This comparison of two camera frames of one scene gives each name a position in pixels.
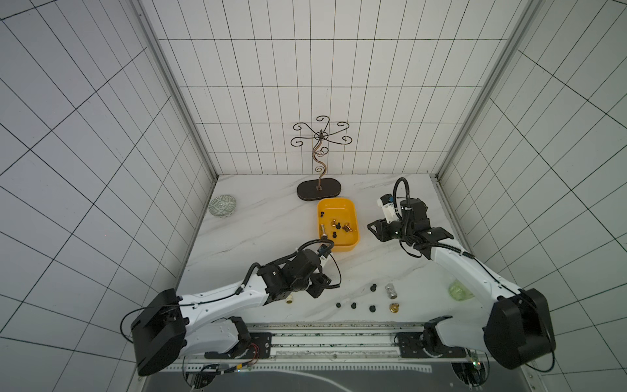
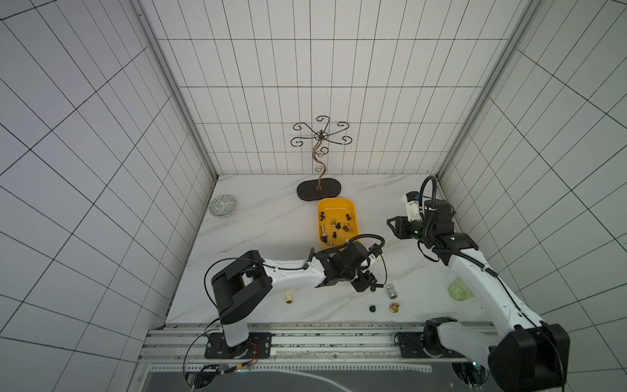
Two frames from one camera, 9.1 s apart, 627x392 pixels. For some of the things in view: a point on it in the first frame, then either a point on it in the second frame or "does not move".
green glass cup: x=459 y=291 does not move
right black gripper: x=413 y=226 to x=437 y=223
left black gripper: x=321 y=283 to x=365 y=282
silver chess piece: x=391 y=291 does not move
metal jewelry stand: x=312 y=189 does not move
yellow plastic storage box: x=339 y=217 does not move
